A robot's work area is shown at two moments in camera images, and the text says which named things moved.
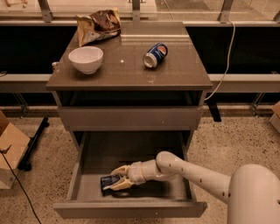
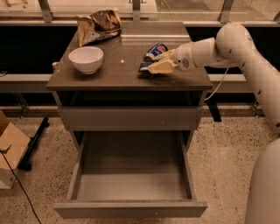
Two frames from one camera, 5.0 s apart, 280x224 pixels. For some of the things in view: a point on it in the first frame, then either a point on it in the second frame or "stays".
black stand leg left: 24,164 stays
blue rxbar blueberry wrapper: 108,180 -> 144,65
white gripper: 136,173 -> 183,57
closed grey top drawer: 131,118 stays
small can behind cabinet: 54,66 stays
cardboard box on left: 13,143 stays
